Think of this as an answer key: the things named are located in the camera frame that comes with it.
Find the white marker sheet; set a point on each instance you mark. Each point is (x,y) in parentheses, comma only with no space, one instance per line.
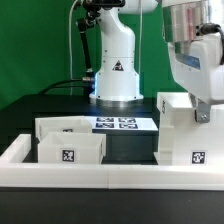
(122,123)

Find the white drawer box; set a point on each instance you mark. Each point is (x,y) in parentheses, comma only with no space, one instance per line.
(72,148)
(76,124)

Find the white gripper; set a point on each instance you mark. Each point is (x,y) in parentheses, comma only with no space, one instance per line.
(200,73)

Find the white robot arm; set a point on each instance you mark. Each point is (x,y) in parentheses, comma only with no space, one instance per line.
(194,33)

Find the white drawer cabinet frame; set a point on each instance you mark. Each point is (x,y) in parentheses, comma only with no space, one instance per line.
(183,141)

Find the white border frame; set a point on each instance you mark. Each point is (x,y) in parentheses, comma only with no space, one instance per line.
(15,172)

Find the white front drawer box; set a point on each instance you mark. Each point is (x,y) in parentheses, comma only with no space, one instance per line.
(72,148)

